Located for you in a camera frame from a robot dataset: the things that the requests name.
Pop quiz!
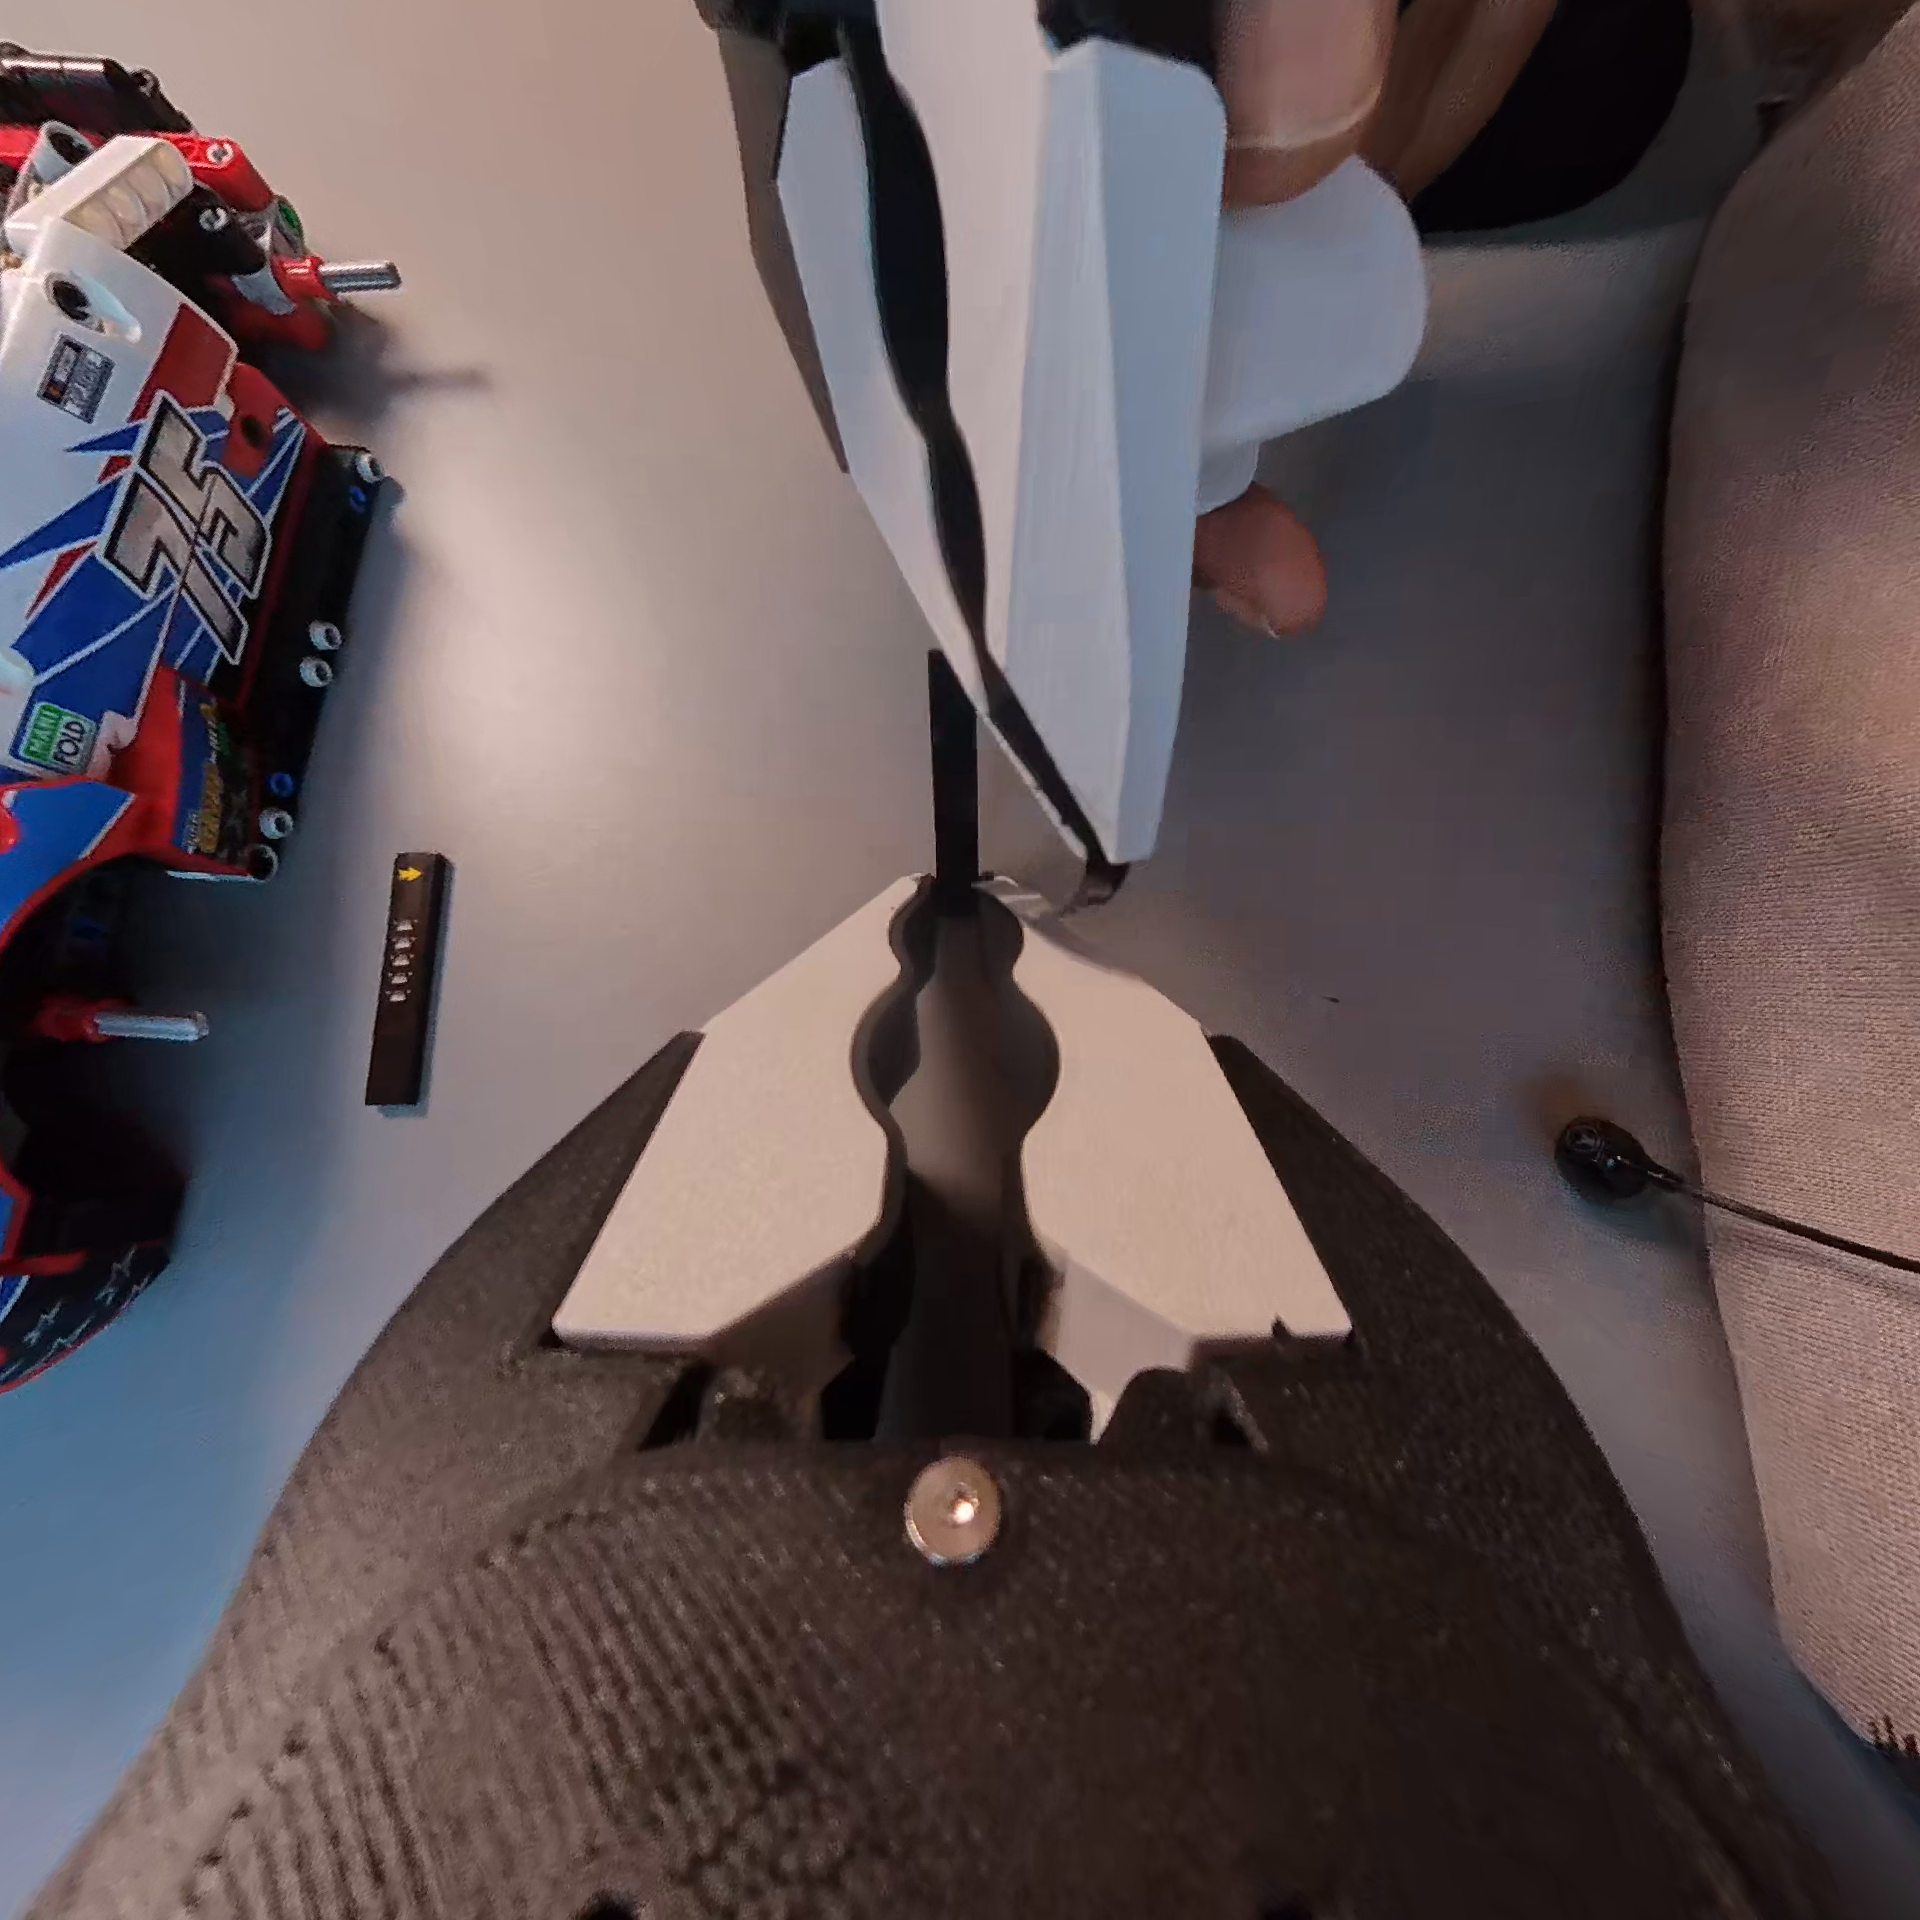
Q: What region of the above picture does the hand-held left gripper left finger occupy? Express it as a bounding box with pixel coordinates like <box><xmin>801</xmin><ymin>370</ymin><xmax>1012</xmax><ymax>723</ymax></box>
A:
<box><xmin>550</xmin><ymin>873</ymin><xmax>945</xmax><ymax>1359</ymax></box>

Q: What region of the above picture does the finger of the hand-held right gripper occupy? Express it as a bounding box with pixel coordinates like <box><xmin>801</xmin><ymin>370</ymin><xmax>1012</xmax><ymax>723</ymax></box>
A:
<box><xmin>773</xmin><ymin>58</ymin><xmax>995</xmax><ymax>723</ymax></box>
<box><xmin>838</xmin><ymin>0</ymin><xmax>1233</xmax><ymax>912</ymax></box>

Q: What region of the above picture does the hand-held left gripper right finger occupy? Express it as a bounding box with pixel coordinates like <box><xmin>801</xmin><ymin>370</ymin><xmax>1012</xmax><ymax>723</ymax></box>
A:
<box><xmin>967</xmin><ymin>878</ymin><xmax>1355</xmax><ymax>1445</ymax></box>

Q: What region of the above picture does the thin black lego bar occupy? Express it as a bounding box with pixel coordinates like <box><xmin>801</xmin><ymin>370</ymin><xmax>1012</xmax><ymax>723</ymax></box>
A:
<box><xmin>927</xmin><ymin>649</ymin><xmax>987</xmax><ymax>904</ymax></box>

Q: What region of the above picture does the black lego tile yellow arrow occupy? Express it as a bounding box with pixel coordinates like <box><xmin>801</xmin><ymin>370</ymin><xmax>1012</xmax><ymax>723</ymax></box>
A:
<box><xmin>363</xmin><ymin>847</ymin><xmax>453</xmax><ymax>1113</ymax></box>

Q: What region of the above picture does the red white blue lego car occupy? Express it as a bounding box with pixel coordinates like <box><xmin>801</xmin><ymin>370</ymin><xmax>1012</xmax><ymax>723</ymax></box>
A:
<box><xmin>0</xmin><ymin>41</ymin><xmax>404</xmax><ymax>1395</ymax></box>

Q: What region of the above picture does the person's right hand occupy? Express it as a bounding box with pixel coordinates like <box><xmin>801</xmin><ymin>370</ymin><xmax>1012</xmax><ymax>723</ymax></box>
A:
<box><xmin>1198</xmin><ymin>0</ymin><xmax>1502</xmax><ymax>641</ymax></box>

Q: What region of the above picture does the beige sweatshirt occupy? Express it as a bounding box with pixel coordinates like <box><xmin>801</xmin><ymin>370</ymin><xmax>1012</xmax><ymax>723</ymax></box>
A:
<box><xmin>1654</xmin><ymin>0</ymin><xmax>1920</xmax><ymax>1759</ymax></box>

